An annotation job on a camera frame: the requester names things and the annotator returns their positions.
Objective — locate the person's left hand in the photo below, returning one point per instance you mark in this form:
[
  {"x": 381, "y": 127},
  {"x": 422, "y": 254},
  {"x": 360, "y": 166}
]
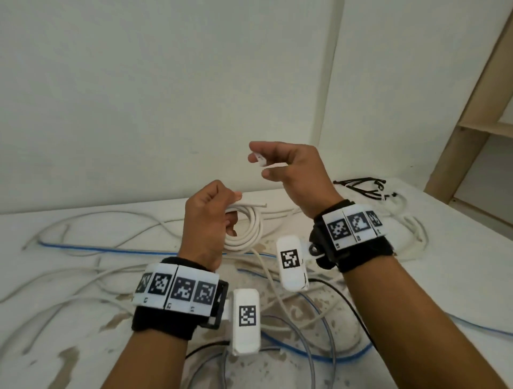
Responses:
[{"x": 204, "y": 224}]

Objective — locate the wooden shelf frame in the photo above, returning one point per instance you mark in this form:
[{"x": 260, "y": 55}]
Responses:
[{"x": 451, "y": 164}]

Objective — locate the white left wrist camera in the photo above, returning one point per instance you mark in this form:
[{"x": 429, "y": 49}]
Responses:
[{"x": 246, "y": 340}]

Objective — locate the black right wristband with markers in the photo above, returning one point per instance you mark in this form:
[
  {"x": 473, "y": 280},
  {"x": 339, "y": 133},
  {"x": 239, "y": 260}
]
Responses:
[{"x": 368, "y": 252}]

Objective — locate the black left wristband with markers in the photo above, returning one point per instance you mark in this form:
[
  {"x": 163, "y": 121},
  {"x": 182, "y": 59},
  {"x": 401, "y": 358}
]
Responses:
[{"x": 160, "y": 326}]

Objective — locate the person's left forearm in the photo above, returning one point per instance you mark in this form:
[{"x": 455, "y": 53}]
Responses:
[{"x": 148, "y": 364}]

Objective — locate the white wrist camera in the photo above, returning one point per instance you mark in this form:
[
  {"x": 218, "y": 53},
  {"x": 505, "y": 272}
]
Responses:
[
  {"x": 246, "y": 340},
  {"x": 292, "y": 280}
]

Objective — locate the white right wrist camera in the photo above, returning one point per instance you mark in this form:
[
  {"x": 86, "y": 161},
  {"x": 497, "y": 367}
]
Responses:
[{"x": 292, "y": 280}]

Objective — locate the person's right forearm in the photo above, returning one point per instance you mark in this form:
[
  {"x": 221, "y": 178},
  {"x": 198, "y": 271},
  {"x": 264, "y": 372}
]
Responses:
[{"x": 421, "y": 320}]

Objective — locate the person's right hand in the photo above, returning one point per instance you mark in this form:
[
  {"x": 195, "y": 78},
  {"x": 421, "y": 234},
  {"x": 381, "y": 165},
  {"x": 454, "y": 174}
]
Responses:
[{"x": 308, "y": 180}]

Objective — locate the black wristband with markers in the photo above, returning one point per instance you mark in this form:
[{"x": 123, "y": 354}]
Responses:
[
  {"x": 368, "y": 252},
  {"x": 160, "y": 326}
]

